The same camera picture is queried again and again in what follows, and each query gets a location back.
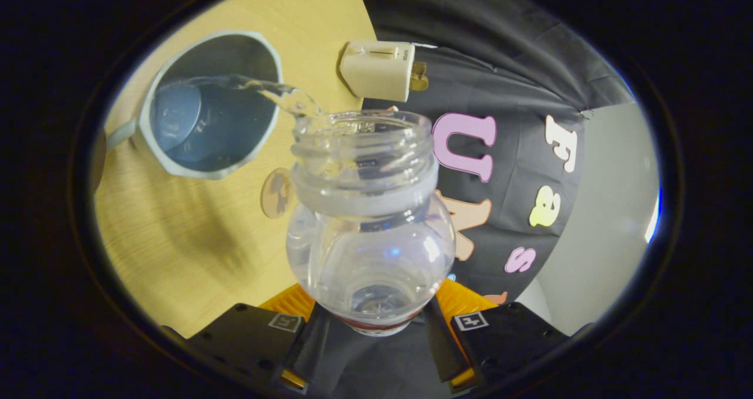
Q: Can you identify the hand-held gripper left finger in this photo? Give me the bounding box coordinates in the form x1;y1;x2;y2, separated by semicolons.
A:
162;283;330;395

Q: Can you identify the pale green cup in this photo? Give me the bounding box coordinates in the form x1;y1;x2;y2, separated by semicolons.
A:
106;30;284;181

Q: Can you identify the light wooden table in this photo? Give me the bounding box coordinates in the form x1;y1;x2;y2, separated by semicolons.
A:
94;0;377;338

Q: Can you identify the cream toaster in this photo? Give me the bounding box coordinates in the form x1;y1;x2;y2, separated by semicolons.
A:
338;41;415;103

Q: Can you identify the clear plastic juice bottle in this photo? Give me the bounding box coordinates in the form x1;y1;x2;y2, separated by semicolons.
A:
286;109;457;337

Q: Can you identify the black backdrop cloth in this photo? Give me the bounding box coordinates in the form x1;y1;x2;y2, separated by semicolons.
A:
318;0;639;397

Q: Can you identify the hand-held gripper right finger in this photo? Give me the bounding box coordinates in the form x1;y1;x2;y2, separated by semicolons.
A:
424;278;592;391

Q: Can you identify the round brown coaster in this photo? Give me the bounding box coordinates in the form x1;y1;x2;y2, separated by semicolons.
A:
261;167;295;220

